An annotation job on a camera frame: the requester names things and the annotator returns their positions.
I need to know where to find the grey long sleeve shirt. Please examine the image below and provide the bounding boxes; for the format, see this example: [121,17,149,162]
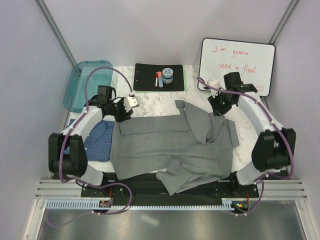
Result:
[110,100,239,195]

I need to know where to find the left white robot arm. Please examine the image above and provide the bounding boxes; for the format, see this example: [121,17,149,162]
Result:
[48,85,140,197]

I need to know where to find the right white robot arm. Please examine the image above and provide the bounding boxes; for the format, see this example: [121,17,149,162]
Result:
[206,72,297,197]

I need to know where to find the black clipboard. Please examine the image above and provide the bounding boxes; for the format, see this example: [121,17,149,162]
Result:
[133,63,186,92]

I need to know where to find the folded blue checked shirt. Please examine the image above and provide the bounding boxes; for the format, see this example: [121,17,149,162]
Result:
[62,118,115,163]

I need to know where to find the teal plastic bin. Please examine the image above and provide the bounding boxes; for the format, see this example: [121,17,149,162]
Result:
[63,60,113,114]

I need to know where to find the red whiteboard marker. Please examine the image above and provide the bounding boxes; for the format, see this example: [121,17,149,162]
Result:
[155,72,159,88]

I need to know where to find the whiteboard with red writing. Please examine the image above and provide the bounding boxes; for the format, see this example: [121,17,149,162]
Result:
[199,37,276,97]

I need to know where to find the small blue lidded jar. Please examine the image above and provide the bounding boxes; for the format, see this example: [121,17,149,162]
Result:
[162,67,174,84]

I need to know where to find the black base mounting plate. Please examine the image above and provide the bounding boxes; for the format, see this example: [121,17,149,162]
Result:
[51,171,261,206]

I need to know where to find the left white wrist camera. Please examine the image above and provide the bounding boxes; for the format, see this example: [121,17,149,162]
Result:
[123,96,140,112]

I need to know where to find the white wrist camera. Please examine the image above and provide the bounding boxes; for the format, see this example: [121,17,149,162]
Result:
[207,79,221,98]
[123,96,140,112]

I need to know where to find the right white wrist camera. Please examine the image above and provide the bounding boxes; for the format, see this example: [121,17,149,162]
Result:
[207,79,221,98]

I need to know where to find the white slotted cable duct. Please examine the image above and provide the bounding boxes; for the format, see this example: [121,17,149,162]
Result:
[45,199,235,211]

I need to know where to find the aluminium frame rail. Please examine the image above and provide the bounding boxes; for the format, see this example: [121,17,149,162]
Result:
[36,179,308,201]

